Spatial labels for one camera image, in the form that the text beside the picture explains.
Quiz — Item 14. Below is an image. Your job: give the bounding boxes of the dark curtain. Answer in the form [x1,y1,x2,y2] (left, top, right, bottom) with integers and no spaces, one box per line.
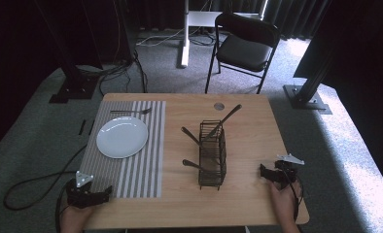
[137,0,331,41]

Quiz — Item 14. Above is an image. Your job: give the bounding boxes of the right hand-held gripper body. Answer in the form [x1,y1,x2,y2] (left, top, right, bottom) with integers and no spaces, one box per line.
[274,153,305,190]

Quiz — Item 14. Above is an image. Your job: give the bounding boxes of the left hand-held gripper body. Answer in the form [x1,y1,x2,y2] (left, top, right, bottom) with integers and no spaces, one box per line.
[65,170,95,209]

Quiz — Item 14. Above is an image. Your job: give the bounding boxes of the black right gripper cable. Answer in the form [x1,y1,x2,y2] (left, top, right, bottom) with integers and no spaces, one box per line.
[285,169,306,225]

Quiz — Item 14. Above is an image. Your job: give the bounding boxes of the grey striped placemat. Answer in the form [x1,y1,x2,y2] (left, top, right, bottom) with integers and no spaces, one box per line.
[79,100,167,199]

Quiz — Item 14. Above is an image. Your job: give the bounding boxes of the black floor cable bundle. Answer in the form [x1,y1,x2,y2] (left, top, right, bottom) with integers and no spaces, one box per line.
[76,48,149,95]

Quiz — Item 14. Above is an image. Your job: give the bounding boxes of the white floor cable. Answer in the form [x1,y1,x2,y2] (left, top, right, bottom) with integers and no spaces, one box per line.
[135,27,213,47]

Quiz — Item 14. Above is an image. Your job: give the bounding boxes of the black metal stand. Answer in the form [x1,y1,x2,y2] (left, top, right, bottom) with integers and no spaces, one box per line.
[283,45,333,116]
[33,0,100,105]

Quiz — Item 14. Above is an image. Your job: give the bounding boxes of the black wire cutlery caddy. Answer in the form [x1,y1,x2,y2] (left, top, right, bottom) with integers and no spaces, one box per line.
[197,119,228,191]

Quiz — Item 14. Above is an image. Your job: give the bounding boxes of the metal fork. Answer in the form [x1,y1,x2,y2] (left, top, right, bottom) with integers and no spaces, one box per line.
[110,107,153,116]

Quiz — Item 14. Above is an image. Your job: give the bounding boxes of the person's right hand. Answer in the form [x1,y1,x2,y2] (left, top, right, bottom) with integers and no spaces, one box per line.
[269,180,303,225]

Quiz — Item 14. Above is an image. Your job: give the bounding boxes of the black folding chair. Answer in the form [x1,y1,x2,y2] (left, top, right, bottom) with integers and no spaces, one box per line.
[204,12,282,95]

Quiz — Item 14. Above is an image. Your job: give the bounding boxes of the long dark-handled utensil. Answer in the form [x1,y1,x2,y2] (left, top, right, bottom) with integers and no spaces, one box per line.
[204,103,243,142]

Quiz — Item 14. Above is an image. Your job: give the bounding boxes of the person's left hand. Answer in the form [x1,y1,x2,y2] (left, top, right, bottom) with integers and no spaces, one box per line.
[60,204,95,233]

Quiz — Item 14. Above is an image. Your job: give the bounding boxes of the white round plate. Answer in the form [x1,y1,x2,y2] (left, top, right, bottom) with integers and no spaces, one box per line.
[96,116,149,159]

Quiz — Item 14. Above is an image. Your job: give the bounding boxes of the white desk frame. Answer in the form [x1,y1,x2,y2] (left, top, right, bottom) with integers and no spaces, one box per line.
[176,0,269,69]

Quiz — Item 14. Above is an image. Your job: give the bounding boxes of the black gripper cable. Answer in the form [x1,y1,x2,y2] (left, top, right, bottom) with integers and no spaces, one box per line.
[285,169,306,225]
[3,144,88,212]

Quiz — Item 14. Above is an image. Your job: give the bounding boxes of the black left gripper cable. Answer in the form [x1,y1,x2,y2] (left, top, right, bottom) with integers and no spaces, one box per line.
[3,144,88,212]

